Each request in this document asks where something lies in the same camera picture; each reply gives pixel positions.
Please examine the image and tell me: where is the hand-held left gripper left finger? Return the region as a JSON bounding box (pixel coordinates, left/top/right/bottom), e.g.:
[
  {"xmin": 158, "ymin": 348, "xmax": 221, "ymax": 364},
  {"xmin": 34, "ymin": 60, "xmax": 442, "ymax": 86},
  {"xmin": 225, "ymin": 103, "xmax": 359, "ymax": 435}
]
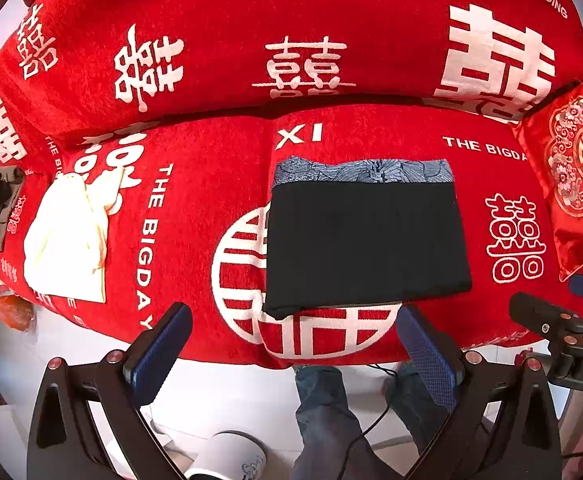
[{"xmin": 26, "ymin": 301, "xmax": 193, "ymax": 480}]

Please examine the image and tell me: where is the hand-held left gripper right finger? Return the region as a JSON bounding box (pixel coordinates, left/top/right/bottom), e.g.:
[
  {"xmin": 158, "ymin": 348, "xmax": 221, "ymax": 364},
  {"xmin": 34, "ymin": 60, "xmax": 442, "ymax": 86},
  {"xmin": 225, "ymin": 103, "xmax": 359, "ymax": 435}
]
[{"xmin": 396, "ymin": 305, "xmax": 563, "ymax": 480}]

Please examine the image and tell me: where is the black pants blue patterned waistband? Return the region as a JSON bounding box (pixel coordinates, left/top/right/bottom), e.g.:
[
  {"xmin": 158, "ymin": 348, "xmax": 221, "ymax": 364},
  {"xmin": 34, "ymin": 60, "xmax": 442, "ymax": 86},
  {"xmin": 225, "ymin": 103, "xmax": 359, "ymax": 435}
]
[{"xmin": 262, "ymin": 156, "xmax": 473, "ymax": 320}]

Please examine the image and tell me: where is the person's right leg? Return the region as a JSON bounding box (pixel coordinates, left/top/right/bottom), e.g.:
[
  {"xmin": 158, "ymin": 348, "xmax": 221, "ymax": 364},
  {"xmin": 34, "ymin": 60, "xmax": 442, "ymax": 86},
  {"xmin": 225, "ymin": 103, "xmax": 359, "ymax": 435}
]
[{"xmin": 384, "ymin": 360, "xmax": 453, "ymax": 457}]

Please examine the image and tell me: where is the red embroidered cushion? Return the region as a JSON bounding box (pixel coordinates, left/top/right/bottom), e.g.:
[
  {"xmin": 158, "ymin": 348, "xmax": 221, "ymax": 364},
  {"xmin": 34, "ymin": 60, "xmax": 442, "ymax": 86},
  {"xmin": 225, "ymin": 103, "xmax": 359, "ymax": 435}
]
[{"xmin": 511, "ymin": 65, "xmax": 583, "ymax": 283}]

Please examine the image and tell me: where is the white cup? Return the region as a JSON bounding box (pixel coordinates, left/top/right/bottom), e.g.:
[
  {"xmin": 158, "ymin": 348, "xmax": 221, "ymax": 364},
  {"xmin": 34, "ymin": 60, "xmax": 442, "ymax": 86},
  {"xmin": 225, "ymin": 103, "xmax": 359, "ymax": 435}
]
[{"xmin": 185, "ymin": 430, "xmax": 268, "ymax": 480}]

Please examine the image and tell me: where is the cream cloth garment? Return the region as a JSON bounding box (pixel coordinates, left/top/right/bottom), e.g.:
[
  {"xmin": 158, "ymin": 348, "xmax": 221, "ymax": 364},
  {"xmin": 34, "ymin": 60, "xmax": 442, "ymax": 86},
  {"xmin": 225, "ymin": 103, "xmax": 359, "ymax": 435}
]
[{"xmin": 22, "ymin": 167, "xmax": 126, "ymax": 305}]

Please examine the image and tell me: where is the red plastic bag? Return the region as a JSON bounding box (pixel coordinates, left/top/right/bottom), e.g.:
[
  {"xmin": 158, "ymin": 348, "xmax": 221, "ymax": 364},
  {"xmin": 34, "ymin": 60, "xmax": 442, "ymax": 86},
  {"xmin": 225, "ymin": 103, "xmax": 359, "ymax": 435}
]
[{"xmin": 0, "ymin": 294, "xmax": 38, "ymax": 333}]

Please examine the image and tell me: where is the red printed blanket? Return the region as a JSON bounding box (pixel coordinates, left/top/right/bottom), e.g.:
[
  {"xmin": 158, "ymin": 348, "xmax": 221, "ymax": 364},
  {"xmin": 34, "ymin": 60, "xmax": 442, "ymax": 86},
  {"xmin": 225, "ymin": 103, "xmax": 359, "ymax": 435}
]
[{"xmin": 0, "ymin": 0, "xmax": 583, "ymax": 368}]

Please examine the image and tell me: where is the black cable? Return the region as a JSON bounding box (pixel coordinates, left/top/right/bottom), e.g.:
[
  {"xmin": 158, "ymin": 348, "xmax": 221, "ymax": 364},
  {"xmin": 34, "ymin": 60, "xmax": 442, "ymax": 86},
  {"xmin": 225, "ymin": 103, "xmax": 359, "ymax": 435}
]
[{"xmin": 346, "ymin": 364, "xmax": 402, "ymax": 461}]

